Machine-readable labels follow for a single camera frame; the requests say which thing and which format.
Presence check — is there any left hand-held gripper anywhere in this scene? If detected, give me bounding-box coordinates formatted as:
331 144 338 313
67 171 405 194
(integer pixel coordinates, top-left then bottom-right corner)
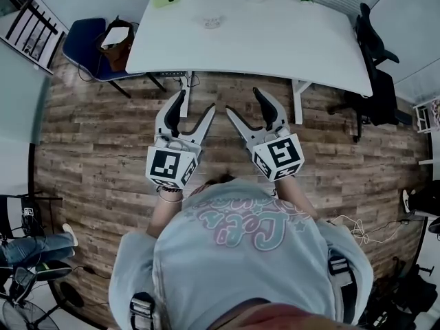
146 89 217 189

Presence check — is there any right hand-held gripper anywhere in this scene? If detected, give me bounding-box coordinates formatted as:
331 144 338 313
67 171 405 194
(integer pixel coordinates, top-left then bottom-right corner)
225 87 305 182

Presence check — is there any small white case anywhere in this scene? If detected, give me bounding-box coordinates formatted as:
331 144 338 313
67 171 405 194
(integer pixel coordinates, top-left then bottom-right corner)
201 14 221 30

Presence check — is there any person's left forearm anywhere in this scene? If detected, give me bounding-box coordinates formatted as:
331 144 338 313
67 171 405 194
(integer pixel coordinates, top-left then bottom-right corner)
146 184 185 239

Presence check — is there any person's right forearm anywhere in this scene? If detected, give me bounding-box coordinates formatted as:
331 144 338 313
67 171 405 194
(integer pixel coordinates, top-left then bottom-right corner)
274 175 319 219

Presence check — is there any white table leg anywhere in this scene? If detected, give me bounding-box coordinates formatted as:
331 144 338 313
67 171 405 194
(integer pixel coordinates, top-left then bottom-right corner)
180 70 193 118
291 79 312 125

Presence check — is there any brown bag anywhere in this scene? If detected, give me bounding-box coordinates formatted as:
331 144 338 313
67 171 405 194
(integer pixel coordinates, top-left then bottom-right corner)
99 19 137 74

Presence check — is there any white paper sheet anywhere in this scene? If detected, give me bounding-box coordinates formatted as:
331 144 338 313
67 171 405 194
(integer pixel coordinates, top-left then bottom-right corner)
102 25 131 47

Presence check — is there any black office chair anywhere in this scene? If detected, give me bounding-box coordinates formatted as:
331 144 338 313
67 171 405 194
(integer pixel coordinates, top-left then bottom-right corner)
328 2 413 144

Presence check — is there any blue chair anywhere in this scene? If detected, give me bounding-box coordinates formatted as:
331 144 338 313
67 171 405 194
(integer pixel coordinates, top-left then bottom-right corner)
62 17 166 99

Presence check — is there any person in printed t-shirt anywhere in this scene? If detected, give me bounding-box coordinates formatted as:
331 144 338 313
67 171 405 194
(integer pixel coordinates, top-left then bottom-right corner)
109 177 375 330

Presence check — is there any white rack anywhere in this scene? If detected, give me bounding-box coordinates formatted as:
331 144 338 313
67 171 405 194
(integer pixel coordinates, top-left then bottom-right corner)
412 98 440 166

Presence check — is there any black stair railing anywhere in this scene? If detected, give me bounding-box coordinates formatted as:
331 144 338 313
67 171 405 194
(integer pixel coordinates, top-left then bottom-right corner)
6 0 59 61

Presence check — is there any black folding chair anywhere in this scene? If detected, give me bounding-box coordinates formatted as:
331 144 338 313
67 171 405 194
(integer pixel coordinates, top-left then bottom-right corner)
0 192 65 240

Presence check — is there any black equipment bag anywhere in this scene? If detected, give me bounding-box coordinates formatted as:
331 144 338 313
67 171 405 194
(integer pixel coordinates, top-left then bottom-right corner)
357 263 434 326

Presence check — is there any white floor cable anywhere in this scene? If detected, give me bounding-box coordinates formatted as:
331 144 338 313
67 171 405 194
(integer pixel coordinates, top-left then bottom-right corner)
326 214 406 245

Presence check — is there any grey shoulder strap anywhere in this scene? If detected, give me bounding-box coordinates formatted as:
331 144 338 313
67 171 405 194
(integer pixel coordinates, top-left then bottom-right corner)
129 291 157 330
328 254 358 322

